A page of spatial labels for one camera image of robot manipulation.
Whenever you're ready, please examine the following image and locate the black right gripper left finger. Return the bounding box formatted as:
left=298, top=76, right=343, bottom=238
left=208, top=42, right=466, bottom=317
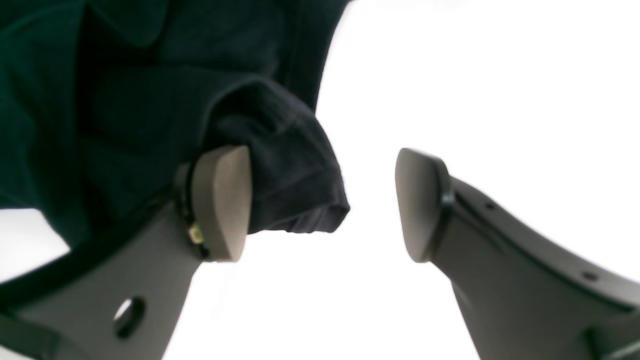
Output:
left=0, top=145, right=252, bottom=360

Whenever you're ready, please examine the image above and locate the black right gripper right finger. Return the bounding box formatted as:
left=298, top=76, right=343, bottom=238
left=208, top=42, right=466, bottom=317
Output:
left=395, top=148, right=640, bottom=360

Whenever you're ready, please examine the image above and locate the black t-shirt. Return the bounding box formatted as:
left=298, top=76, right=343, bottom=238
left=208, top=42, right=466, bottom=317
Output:
left=0, top=0, right=350, bottom=246

